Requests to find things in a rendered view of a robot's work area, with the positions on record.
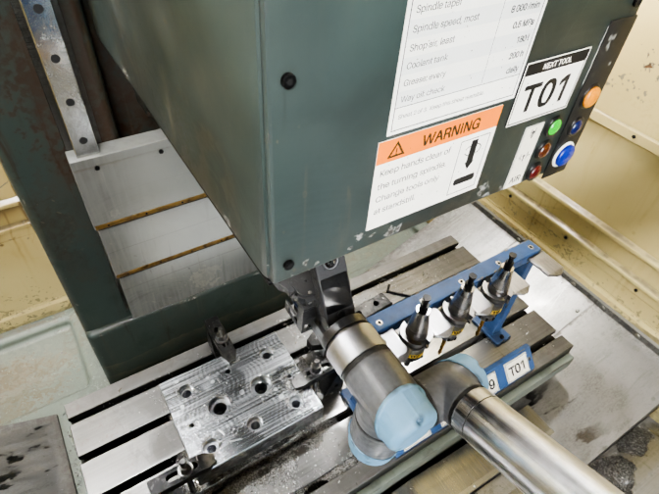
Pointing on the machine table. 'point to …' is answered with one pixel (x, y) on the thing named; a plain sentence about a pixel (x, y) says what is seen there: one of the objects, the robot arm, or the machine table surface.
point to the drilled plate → (238, 372)
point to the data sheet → (460, 57)
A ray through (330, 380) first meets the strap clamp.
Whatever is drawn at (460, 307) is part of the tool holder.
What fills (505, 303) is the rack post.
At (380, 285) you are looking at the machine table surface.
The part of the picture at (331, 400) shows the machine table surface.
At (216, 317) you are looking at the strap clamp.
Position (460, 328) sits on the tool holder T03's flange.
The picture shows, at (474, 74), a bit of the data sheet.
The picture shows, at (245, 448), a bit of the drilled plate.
